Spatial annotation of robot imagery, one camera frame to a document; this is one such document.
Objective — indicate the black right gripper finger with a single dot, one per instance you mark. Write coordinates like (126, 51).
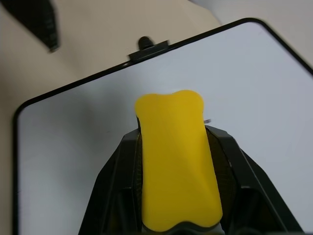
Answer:
(247, 181)
(115, 181)

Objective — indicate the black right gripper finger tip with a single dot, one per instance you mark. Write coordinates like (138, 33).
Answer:
(39, 22)

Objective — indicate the yellow whiteboard eraser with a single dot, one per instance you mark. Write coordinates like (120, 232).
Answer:
(178, 161)

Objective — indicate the black-framed whiteboard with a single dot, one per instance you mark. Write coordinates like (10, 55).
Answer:
(244, 102)

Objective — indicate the black whiteboard frame clip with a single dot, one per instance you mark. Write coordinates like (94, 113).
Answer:
(148, 50)

